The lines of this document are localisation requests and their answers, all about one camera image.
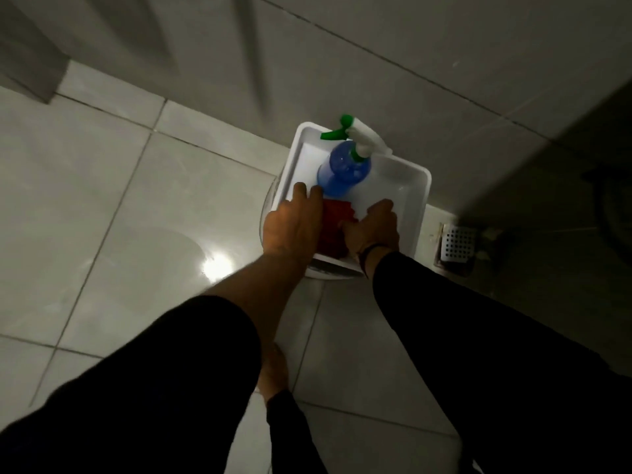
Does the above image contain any white plastic tray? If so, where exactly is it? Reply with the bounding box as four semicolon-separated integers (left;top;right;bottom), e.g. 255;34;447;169
271;121;433;280

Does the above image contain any person's left hand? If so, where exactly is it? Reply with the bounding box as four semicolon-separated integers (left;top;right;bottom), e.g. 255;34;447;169
263;182;325;265

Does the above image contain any person's left forearm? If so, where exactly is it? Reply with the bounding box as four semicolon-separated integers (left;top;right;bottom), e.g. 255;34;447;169
0;251;318;474

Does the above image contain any red cloth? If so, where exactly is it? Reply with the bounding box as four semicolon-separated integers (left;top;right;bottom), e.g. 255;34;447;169
316;197;360;260

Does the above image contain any person's right forearm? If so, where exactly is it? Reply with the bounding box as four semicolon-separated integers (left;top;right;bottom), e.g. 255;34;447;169
362;246;632;474

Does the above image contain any person's right hand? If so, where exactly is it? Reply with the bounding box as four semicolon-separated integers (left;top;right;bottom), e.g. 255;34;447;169
340;198;401;256

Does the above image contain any person's bare foot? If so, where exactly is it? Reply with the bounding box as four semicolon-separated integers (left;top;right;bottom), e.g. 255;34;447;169
257;343;290;405

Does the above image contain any white floor drain cover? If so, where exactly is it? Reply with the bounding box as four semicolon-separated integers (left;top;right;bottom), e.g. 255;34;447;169
434;222;479;277

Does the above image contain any blue spray bottle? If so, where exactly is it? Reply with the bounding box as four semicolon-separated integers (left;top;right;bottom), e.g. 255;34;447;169
316;114;394;199

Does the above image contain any person's black trouser leg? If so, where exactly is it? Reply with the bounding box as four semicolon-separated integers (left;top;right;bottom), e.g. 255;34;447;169
266;389;329;474

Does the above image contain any black wristband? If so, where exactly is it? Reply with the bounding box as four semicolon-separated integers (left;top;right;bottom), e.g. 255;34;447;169
358;243;392;278

